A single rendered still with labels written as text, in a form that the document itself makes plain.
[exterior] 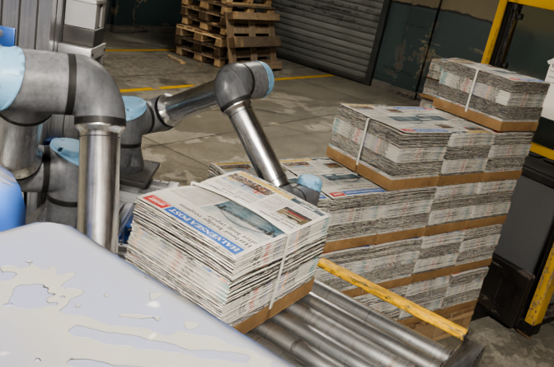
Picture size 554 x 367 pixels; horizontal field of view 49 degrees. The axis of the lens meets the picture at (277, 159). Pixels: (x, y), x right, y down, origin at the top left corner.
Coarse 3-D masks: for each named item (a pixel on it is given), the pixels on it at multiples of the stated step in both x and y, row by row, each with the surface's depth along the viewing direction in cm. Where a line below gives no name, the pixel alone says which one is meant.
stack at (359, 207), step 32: (288, 160) 242; (320, 160) 249; (352, 192) 220; (384, 192) 227; (416, 192) 239; (448, 192) 252; (352, 224) 224; (384, 224) 235; (416, 224) 248; (320, 256) 219; (352, 256) 230; (384, 256) 241; (416, 256) 254; (448, 256) 270; (352, 288) 238; (416, 288) 265
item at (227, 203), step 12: (204, 192) 140; (216, 192) 141; (228, 204) 137; (240, 204) 138; (252, 216) 134; (276, 228) 131; (288, 228) 132; (288, 252) 132; (276, 264) 130; (276, 276) 133; (264, 300) 133; (276, 300) 138
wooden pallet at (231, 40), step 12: (228, 12) 799; (240, 12) 811; (252, 12) 836; (228, 24) 806; (252, 24) 854; (228, 36) 807; (240, 36) 813; (252, 36) 838; (264, 36) 862; (276, 36) 891; (228, 48) 809; (252, 48) 856; (228, 60) 812; (252, 60) 857; (264, 60) 887
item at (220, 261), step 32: (160, 192) 132; (192, 192) 138; (160, 224) 125; (192, 224) 122; (224, 224) 126; (256, 224) 130; (128, 256) 133; (160, 256) 127; (192, 256) 122; (224, 256) 116; (256, 256) 121; (192, 288) 123; (224, 288) 118; (256, 288) 127; (224, 320) 121
